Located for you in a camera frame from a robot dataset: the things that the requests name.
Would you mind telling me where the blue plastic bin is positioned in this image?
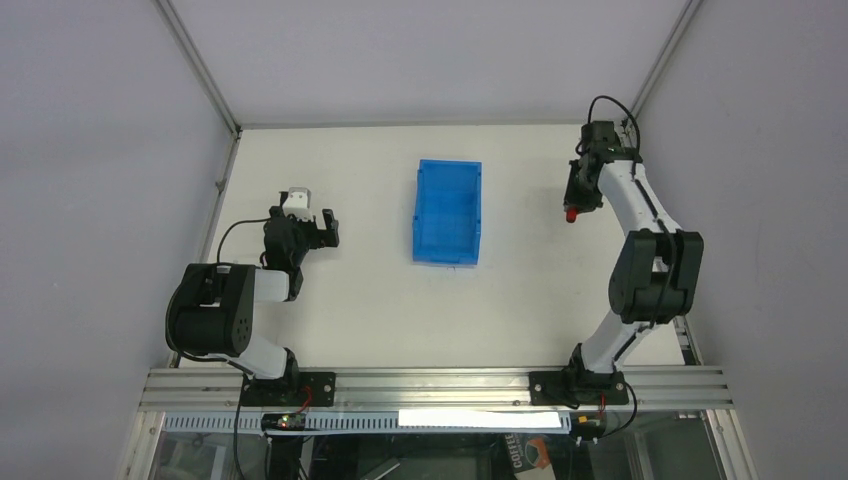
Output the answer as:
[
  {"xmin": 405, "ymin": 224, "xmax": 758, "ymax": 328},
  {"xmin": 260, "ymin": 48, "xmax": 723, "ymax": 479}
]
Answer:
[{"xmin": 412, "ymin": 159, "xmax": 482, "ymax": 266}]

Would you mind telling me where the left black cable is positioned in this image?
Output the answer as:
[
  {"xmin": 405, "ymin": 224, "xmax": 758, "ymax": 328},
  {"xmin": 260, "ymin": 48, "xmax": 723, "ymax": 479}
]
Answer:
[{"xmin": 215, "ymin": 219, "xmax": 272, "ymax": 265}]

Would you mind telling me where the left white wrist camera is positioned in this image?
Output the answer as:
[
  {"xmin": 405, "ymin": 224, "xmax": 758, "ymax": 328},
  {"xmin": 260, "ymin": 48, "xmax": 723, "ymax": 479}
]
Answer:
[{"xmin": 281, "ymin": 187, "xmax": 314, "ymax": 222}]

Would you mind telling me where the aluminium mounting rail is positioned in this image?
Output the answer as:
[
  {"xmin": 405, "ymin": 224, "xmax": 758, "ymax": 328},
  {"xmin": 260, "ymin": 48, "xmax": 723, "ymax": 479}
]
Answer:
[{"xmin": 139, "ymin": 365, "xmax": 734, "ymax": 412}]

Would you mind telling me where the coffee labelled box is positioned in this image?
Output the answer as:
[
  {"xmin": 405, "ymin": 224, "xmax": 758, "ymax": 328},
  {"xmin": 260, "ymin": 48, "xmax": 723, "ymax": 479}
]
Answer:
[{"xmin": 504, "ymin": 433, "xmax": 551, "ymax": 474}]

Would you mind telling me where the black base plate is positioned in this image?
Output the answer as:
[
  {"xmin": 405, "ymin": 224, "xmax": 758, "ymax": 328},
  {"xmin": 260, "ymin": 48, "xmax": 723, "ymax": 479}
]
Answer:
[
  {"xmin": 239, "ymin": 371, "xmax": 337, "ymax": 408},
  {"xmin": 528, "ymin": 368, "xmax": 630, "ymax": 409}
]

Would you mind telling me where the black cable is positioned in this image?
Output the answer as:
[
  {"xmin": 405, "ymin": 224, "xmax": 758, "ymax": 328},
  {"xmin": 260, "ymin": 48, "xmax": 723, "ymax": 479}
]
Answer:
[
  {"xmin": 215, "ymin": 219, "xmax": 272, "ymax": 265},
  {"xmin": 586, "ymin": 95, "xmax": 643, "ymax": 160}
]

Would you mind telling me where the right black cable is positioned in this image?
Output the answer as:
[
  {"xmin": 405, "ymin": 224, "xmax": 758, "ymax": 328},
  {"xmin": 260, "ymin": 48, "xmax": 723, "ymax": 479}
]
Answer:
[{"xmin": 586, "ymin": 95, "xmax": 643, "ymax": 160}]

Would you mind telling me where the white slotted cable duct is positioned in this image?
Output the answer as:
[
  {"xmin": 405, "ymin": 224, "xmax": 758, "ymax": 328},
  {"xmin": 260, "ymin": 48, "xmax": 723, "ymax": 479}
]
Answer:
[{"xmin": 163, "ymin": 409, "xmax": 572, "ymax": 436}]

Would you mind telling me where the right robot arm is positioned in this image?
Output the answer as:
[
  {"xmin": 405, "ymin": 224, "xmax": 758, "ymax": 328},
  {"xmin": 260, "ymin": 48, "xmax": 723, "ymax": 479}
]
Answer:
[{"xmin": 563, "ymin": 121, "xmax": 704, "ymax": 392}]

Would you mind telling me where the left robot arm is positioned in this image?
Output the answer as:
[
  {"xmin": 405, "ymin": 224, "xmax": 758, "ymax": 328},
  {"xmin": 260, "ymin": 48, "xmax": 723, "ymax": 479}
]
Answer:
[{"xmin": 165, "ymin": 187, "xmax": 339, "ymax": 385}]

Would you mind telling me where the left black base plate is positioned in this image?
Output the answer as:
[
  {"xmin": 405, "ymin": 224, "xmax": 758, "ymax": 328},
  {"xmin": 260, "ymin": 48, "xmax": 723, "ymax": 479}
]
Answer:
[{"xmin": 239, "ymin": 371, "xmax": 337, "ymax": 408}]

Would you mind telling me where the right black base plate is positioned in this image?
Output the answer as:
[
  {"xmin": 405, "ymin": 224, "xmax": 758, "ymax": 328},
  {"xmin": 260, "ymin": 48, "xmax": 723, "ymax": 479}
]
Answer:
[{"xmin": 528, "ymin": 368, "xmax": 630, "ymax": 409}]

